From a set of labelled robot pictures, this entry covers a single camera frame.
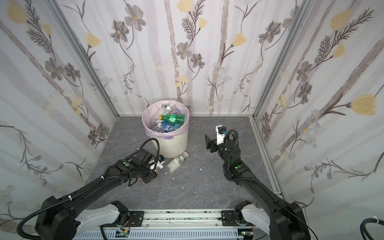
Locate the white green label bottle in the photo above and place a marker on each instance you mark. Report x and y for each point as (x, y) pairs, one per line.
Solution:
(176, 162)

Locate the clear bottle green cap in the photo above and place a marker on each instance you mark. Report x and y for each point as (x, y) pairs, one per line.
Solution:
(167, 109)

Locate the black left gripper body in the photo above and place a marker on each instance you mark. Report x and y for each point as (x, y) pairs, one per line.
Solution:
(149, 176)

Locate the cream plastic waste bin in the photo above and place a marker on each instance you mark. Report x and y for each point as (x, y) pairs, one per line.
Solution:
(174, 147)

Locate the blue label water bottle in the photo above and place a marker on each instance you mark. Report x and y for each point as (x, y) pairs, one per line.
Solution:
(159, 129)

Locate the blue label bottle white cap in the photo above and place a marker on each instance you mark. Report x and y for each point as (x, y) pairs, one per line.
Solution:
(170, 127)

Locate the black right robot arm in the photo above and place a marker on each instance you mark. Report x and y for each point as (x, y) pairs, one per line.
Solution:
(276, 217)

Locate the white slotted cable duct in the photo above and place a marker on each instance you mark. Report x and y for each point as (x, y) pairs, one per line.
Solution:
(176, 234)

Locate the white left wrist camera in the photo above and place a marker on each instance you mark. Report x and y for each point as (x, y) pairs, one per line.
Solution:
(158, 165)

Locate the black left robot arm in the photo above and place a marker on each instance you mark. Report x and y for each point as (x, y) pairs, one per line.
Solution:
(57, 218)

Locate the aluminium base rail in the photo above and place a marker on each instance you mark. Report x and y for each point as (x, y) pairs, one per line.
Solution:
(93, 222)

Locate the pink bin liner bag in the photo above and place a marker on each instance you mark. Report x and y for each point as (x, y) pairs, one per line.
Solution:
(149, 114)

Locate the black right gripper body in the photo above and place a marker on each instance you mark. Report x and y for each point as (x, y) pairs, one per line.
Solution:
(213, 144)

